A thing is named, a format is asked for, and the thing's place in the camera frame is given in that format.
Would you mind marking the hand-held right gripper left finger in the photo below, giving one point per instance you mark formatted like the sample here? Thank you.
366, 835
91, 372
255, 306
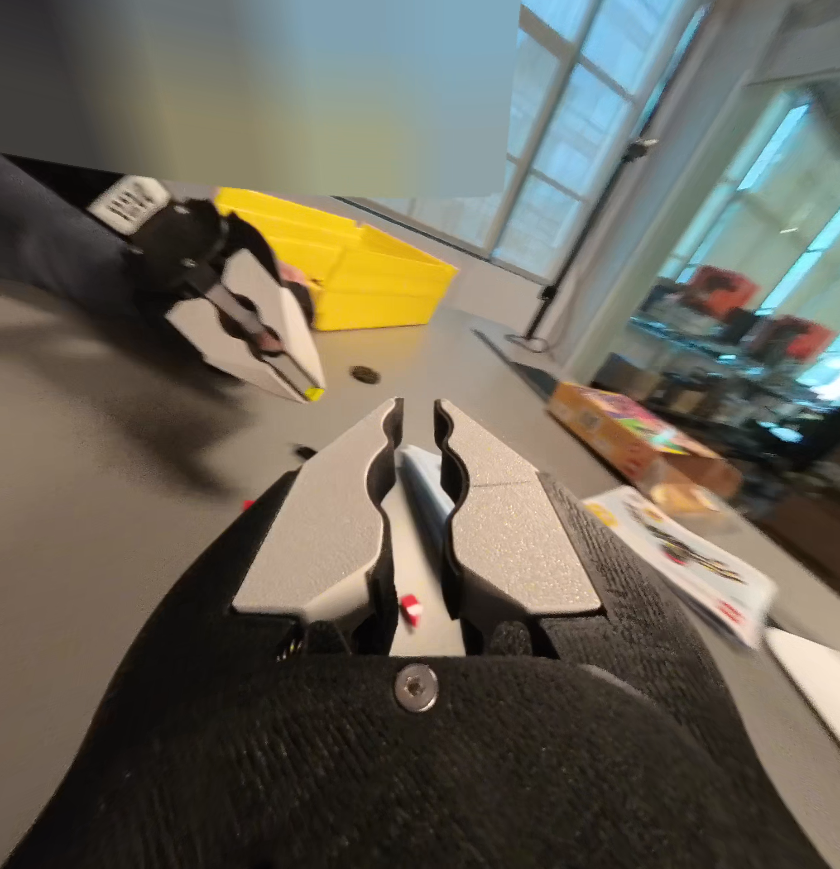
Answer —
311, 543

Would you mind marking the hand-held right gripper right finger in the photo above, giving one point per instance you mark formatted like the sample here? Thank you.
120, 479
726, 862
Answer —
521, 543

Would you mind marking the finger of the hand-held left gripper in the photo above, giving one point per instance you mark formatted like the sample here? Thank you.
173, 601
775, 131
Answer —
202, 332
284, 319

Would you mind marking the small yellow lego brick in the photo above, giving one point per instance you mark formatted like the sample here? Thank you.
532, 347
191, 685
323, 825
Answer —
314, 394

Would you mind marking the person's left forearm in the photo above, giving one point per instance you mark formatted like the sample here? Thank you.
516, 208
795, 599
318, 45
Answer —
46, 231

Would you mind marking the black lego piece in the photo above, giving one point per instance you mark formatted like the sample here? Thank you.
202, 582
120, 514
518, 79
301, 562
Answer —
304, 451

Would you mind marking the black round lego wheel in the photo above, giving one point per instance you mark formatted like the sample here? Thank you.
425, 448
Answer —
365, 375

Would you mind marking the orange cardboard lego box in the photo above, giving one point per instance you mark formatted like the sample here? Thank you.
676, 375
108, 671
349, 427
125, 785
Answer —
610, 428

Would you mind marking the person's left hand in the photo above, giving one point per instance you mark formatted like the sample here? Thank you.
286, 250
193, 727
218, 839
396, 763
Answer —
294, 275

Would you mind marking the yellow plastic bin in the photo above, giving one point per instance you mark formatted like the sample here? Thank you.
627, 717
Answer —
379, 285

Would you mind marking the open instruction booklet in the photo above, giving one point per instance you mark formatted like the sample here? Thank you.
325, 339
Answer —
426, 489

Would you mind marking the closed instruction booklet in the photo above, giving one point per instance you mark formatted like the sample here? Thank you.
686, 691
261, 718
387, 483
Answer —
684, 557

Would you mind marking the storage shelf rack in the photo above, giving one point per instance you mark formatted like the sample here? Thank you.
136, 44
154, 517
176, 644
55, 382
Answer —
732, 353

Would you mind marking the black stand pole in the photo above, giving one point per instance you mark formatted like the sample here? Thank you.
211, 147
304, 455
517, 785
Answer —
583, 237

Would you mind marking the orange black tool case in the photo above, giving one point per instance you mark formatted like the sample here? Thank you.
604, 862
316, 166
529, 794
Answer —
722, 292
800, 339

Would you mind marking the large grid window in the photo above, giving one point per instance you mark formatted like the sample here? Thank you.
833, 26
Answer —
569, 136

